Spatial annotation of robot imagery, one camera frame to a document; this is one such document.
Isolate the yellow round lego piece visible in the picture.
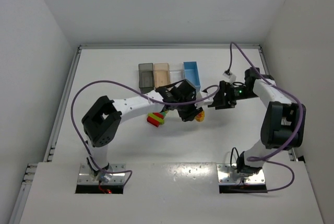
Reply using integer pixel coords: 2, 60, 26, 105
195, 111, 205, 122

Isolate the red green lego stack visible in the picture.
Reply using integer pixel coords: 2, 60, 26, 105
147, 111, 168, 127

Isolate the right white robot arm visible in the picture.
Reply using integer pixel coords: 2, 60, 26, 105
211, 68, 306, 174

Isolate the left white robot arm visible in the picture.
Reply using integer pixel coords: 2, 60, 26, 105
81, 80, 203, 177

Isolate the blue container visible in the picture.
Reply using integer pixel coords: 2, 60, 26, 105
183, 62, 201, 92

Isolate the clear transparent container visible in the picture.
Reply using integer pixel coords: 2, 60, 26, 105
169, 63, 185, 83

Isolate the orange transparent container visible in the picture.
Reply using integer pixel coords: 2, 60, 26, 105
153, 63, 170, 88

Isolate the grey transparent container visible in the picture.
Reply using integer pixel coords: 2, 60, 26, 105
138, 63, 154, 93

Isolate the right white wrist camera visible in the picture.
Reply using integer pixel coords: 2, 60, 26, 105
223, 70, 236, 83

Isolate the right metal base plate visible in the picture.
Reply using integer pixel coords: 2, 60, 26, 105
217, 163, 266, 186

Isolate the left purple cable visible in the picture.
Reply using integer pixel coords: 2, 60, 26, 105
70, 79, 220, 191

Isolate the left aluminium frame rail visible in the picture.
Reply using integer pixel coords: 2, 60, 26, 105
43, 46, 81, 162

